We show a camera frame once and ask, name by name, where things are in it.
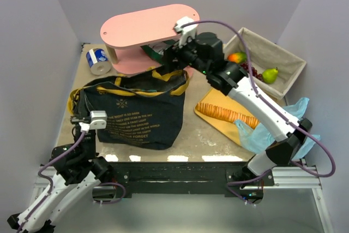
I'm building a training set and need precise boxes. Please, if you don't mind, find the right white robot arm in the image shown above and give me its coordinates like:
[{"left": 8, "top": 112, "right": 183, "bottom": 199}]
[{"left": 162, "top": 32, "right": 312, "bottom": 180}]

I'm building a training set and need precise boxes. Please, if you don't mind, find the mango fruit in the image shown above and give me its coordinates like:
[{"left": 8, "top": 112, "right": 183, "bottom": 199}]
[{"left": 227, "top": 52, "right": 247, "bottom": 64}]

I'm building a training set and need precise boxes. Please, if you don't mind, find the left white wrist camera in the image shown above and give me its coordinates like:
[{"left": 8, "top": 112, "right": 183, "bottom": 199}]
[{"left": 70, "top": 111, "right": 107, "bottom": 132}]

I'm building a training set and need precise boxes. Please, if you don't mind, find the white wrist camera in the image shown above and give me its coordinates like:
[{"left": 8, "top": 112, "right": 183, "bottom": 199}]
[
  {"left": 70, "top": 111, "right": 107, "bottom": 132},
  {"left": 173, "top": 16, "right": 197, "bottom": 49}
]

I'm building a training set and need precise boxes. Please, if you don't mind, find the yellow tray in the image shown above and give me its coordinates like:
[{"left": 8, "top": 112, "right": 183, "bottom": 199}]
[{"left": 194, "top": 88, "right": 260, "bottom": 145}]

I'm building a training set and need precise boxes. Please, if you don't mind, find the black base frame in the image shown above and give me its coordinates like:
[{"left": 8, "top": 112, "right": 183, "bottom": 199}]
[{"left": 91, "top": 160, "right": 276, "bottom": 205}]

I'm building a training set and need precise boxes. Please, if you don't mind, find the red grapes bunch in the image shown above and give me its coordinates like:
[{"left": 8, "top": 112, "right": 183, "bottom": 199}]
[{"left": 240, "top": 63, "right": 264, "bottom": 82}]

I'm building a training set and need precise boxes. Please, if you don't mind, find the green pear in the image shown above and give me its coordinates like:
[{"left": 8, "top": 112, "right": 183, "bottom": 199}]
[{"left": 262, "top": 67, "right": 279, "bottom": 84}]

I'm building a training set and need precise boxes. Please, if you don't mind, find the long braided bread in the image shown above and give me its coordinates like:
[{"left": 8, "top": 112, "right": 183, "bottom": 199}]
[{"left": 195, "top": 103, "right": 260, "bottom": 129}]

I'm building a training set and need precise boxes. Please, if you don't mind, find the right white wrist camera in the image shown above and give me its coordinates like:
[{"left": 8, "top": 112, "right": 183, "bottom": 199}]
[{"left": 173, "top": 16, "right": 197, "bottom": 49}]

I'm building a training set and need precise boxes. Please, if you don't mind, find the wicker basket with liner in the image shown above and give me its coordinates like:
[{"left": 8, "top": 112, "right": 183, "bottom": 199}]
[{"left": 238, "top": 27, "right": 306, "bottom": 100}]

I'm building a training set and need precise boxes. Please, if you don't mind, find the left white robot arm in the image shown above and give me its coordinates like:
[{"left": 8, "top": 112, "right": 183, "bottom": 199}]
[{"left": 8, "top": 91, "right": 113, "bottom": 232}]

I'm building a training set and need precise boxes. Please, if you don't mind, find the blue white can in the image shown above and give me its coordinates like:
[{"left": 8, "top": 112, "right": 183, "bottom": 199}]
[{"left": 86, "top": 48, "right": 111, "bottom": 75}]

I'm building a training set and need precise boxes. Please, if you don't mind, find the pink three-tier shelf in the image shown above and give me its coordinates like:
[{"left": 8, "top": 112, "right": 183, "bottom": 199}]
[{"left": 100, "top": 4, "right": 200, "bottom": 75}]

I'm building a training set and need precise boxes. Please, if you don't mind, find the blue plastic bag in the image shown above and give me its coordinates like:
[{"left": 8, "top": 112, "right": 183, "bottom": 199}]
[{"left": 233, "top": 96, "right": 320, "bottom": 160}]

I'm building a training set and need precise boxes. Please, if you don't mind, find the dark denim tote bag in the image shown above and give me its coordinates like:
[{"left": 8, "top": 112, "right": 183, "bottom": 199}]
[{"left": 67, "top": 67, "right": 190, "bottom": 150}]

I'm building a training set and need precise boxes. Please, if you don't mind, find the green chips bag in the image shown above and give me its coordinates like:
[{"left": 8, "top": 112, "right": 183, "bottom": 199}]
[{"left": 141, "top": 39, "right": 176, "bottom": 64}]

